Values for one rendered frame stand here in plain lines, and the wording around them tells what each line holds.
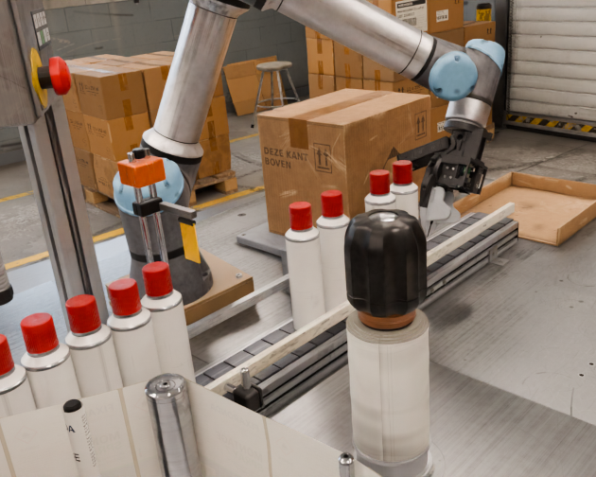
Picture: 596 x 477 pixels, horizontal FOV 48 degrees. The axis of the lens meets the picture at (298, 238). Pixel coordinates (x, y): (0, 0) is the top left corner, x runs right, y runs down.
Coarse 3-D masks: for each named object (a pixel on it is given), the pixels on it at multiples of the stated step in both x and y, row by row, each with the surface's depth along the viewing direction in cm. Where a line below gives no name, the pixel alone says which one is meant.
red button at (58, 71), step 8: (56, 64) 67; (64, 64) 68; (40, 72) 67; (48, 72) 67; (56, 72) 67; (64, 72) 67; (40, 80) 67; (48, 80) 68; (56, 80) 67; (64, 80) 67; (48, 88) 69; (56, 88) 67; (64, 88) 68
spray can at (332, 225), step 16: (336, 192) 102; (336, 208) 102; (320, 224) 103; (336, 224) 102; (320, 240) 104; (336, 240) 102; (336, 256) 103; (336, 272) 104; (336, 288) 106; (336, 304) 107
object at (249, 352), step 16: (464, 224) 140; (496, 224) 139; (432, 240) 134; (480, 240) 132; (448, 256) 126; (432, 272) 122; (272, 336) 105; (320, 336) 104; (240, 352) 101; (256, 352) 101; (304, 352) 100; (224, 368) 97; (272, 368) 96; (240, 384) 93; (256, 384) 93
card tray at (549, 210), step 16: (512, 176) 173; (528, 176) 170; (544, 176) 168; (496, 192) 169; (512, 192) 169; (528, 192) 168; (544, 192) 167; (560, 192) 166; (576, 192) 163; (592, 192) 160; (464, 208) 159; (480, 208) 161; (496, 208) 160; (528, 208) 158; (544, 208) 157; (560, 208) 157; (576, 208) 156; (592, 208) 148; (528, 224) 149; (544, 224) 149; (560, 224) 148; (576, 224) 144; (544, 240) 141; (560, 240) 139
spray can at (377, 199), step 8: (376, 176) 109; (384, 176) 109; (376, 184) 109; (384, 184) 109; (376, 192) 110; (384, 192) 110; (368, 200) 111; (376, 200) 110; (384, 200) 110; (392, 200) 110; (368, 208) 111; (376, 208) 110; (384, 208) 110; (392, 208) 110
